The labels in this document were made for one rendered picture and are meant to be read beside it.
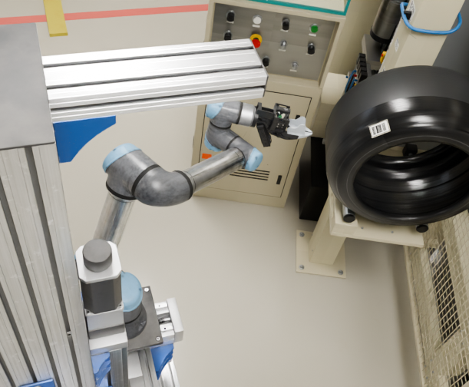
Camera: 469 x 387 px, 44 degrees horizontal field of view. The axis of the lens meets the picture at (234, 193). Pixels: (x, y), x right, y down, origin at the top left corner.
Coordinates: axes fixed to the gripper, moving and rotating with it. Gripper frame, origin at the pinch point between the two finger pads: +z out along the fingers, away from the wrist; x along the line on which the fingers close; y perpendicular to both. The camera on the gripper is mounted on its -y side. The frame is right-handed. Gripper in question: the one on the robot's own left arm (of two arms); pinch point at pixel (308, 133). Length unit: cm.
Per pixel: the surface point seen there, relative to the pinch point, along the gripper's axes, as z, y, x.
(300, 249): 38, -117, 33
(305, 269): 40, -116, 21
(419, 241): 58, -34, -8
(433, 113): 29.5, 28.1, -8.3
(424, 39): 31, 29, 27
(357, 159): 14.7, 5.8, -12.1
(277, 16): -12, -3, 66
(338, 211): 23.7, -32.1, -4.0
